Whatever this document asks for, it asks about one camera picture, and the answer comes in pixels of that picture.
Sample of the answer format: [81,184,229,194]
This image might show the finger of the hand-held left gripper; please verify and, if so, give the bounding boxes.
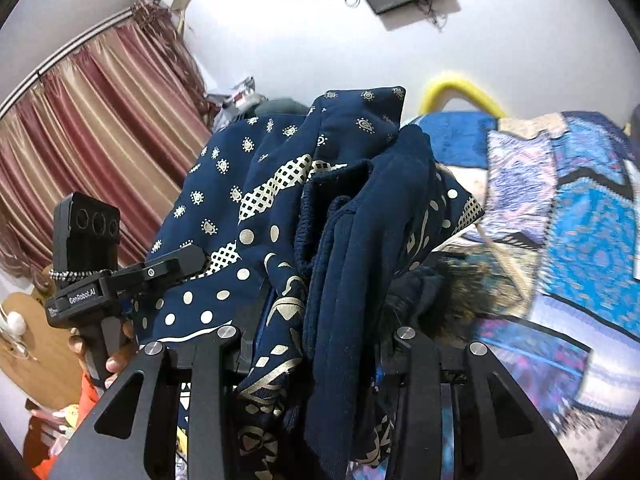
[106,249,208,297]

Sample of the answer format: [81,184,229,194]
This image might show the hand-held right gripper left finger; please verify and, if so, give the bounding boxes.
[49,325,242,480]

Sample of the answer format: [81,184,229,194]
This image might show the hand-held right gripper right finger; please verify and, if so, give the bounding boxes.
[385,326,577,480]

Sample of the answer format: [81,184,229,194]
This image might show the navy patterned garment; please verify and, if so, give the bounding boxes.
[132,86,487,480]

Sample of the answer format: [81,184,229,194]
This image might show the person's left hand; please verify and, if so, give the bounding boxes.
[69,320,137,390]

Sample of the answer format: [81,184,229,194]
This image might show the red and gold striped curtain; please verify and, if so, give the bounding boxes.
[0,0,214,275]

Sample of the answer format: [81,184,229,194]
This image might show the wooden furniture panel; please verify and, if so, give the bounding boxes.
[0,269,87,412]

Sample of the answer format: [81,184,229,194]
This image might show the orange clothing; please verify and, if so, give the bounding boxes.
[24,374,102,473]

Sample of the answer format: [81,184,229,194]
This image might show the grey plastic packaging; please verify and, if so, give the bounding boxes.
[206,76,259,127]

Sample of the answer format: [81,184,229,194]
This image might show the curtain rod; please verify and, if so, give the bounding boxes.
[0,6,138,117]

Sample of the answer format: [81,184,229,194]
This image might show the blue patchwork blanket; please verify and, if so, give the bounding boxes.
[350,110,640,480]

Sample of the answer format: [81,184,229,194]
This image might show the yellow padded tube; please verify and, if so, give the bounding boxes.
[418,73,509,119]

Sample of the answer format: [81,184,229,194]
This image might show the black and white wrist cord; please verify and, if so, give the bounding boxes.
[46,266,104,284]

